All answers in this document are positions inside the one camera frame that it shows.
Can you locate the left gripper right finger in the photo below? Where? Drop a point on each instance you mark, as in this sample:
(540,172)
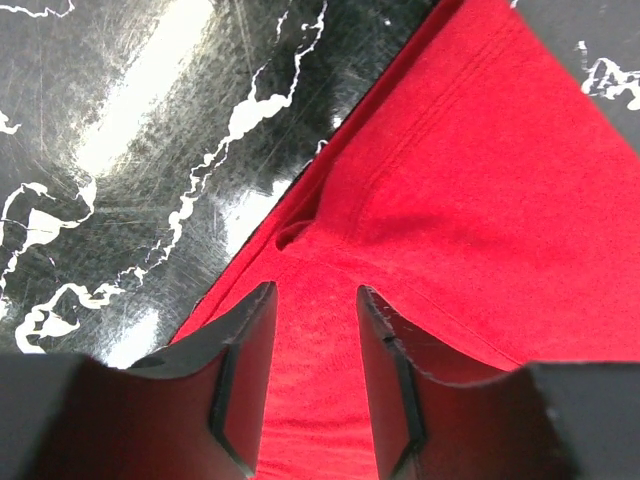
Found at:
(437,413)

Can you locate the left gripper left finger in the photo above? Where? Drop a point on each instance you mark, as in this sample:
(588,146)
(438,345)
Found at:
(191,410)

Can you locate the red t-shirt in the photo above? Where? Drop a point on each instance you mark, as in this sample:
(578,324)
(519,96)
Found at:
(487,187)

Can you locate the black marble pattern mat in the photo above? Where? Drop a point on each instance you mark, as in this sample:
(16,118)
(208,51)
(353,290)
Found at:
(143,141)

